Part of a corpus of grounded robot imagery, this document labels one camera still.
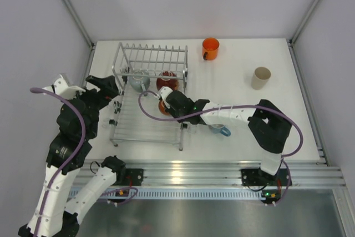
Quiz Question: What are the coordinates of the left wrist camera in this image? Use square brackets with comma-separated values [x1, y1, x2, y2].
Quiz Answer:
[43, 73, 85, 100]

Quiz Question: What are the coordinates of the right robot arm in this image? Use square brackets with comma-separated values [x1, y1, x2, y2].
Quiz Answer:
[159, 87, 292, 185]

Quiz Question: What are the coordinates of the grey-green ceramic mug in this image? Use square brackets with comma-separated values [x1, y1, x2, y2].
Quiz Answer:
[128, 70, 150, 93]

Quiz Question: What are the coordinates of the beige handleless cup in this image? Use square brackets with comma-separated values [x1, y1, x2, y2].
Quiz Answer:
[251, 67, 271, 90]

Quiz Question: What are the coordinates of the white wire dish rack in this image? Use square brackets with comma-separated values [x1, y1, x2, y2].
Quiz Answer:
[109, 43, 188, 150]

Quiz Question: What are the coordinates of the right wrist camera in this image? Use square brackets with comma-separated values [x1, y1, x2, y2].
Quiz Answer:
[159, 86, 173, 101]

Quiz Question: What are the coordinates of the small dark orange cup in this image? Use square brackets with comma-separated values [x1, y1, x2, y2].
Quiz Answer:
[158, 100, 170, 116]

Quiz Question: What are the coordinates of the clear hook lower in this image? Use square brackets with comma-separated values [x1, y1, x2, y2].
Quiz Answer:
[186, 124, 197, 134]

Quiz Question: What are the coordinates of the blue mug white inside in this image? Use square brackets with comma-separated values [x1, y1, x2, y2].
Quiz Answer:
[209, 124, 231, 137]

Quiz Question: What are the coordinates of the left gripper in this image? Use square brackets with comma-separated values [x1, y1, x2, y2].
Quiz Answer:
[62, 74, 119, 138]

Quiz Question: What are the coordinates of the red cup white inside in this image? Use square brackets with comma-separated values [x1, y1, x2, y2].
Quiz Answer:
[156, 70, 179, 90]

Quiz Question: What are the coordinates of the orange mug black handle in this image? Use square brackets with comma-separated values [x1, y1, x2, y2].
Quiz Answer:
[202, 37, 220, 60]

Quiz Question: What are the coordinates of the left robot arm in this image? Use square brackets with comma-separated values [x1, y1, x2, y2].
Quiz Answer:
[18, 74, 126, 236]

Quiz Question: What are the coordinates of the purple cable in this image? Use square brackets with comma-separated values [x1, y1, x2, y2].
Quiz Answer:
[138, 90, 305, 160]
[29, 87, 87, 237]

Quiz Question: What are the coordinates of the slotted cable duct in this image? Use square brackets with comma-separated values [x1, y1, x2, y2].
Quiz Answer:
[93, 187, 271, 202]

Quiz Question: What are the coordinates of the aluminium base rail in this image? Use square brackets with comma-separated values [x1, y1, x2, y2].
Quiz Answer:
[73, 160, 346, 190]

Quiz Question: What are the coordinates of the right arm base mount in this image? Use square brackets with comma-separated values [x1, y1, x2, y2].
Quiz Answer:
[241, 168, 292, 187]

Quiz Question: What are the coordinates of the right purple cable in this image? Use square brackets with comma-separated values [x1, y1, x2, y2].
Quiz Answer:
[138, 90, 305, 160]

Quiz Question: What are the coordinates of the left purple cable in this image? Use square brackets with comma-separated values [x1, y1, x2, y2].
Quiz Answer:
[29, 87, 87, 237]

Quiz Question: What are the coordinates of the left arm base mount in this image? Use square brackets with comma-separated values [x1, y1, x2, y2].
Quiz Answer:
[101, 156, 144, 186]

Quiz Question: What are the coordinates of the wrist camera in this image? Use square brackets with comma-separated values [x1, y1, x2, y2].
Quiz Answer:
[43, 73, 85, 100]
[159, 86, 173, 101]

